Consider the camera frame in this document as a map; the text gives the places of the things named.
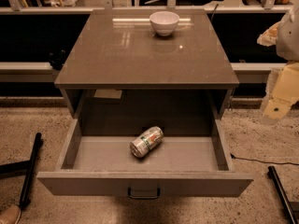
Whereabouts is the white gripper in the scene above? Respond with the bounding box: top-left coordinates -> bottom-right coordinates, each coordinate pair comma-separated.
257,22 -> 299,125

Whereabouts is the silver green 7up can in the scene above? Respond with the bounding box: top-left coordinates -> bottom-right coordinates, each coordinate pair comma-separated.
130,126 -> 164,158

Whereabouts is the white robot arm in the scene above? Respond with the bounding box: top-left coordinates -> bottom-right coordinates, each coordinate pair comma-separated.
257,7 -> 299,124

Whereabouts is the grey cabinet with glossy top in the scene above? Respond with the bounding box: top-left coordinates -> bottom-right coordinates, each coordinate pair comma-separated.
55,8 -> 239,112

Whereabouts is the open grey top drawer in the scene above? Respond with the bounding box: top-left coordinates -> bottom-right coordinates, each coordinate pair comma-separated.
37,119 -> 253,197

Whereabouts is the black stand leg right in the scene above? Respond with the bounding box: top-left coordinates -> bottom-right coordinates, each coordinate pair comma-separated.
268,166 -> 299,224

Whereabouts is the black stand leg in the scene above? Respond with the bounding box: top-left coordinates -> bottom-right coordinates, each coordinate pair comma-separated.
0,133 -> 43,210
268,166 -> 299,224

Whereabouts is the white ceramic bowl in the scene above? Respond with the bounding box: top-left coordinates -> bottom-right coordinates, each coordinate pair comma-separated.
149,11 -> 179,36

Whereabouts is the white paper label in cabinet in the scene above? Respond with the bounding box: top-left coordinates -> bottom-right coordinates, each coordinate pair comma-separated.
94,90 -> 122,99

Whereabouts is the black stand leg left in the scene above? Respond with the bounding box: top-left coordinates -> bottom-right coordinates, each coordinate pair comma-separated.
0,133 -> 43,210

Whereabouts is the brown shoe tip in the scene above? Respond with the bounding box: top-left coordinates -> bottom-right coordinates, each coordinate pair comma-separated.
0,205 -> 21,224

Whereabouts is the black floor cable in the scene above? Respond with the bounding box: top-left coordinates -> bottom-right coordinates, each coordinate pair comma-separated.
230,153 -> 299,166

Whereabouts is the black drawer handle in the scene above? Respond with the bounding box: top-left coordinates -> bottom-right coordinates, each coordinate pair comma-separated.
127,188 -> 161,200

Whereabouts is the black clamp on rail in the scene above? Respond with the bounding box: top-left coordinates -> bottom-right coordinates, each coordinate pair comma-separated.
49,49 -> 66,70

